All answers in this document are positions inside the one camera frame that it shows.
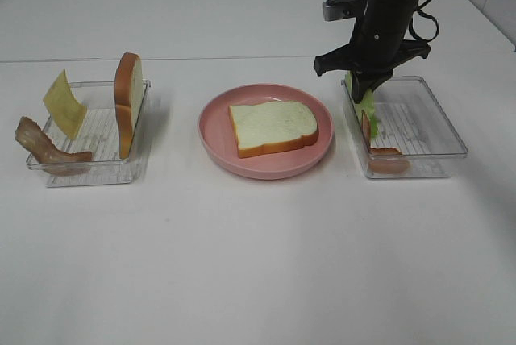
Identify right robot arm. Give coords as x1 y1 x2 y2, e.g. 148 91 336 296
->
314 0 430 76

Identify green lettuce leaf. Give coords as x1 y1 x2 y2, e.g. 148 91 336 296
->
344 71 380 143

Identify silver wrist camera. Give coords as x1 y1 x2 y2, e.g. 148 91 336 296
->
322 0 368 22

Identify yellow cheese slice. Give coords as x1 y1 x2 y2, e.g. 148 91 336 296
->
43 69 87 139

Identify left clear plastic container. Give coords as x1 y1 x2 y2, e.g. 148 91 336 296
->
26 80 151 187

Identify pink round plate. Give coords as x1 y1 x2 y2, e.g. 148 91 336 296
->
198 84 335 180

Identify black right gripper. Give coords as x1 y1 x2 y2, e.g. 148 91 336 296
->
314 0 431 104

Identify bacon strip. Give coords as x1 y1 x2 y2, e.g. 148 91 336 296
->
15 116 93 177
361 110 410 174

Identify clear plastic container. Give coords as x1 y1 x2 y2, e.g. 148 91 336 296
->
26 80 151 187
341 77 468 179

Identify right clear plastic container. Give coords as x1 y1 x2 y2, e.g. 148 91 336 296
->
341 77 468 179

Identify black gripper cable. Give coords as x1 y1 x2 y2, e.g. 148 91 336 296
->
409 0 448 44

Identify white bread slice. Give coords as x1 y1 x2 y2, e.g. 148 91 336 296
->
228 101 318 158
114 52 144 160

